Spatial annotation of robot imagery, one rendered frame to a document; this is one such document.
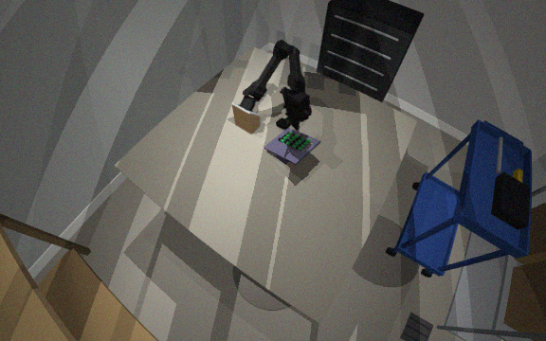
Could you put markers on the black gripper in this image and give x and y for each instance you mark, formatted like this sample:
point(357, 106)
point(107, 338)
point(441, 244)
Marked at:
point(290, 120)

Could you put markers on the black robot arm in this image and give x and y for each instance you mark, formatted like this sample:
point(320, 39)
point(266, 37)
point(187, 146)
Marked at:
point(295, 96)

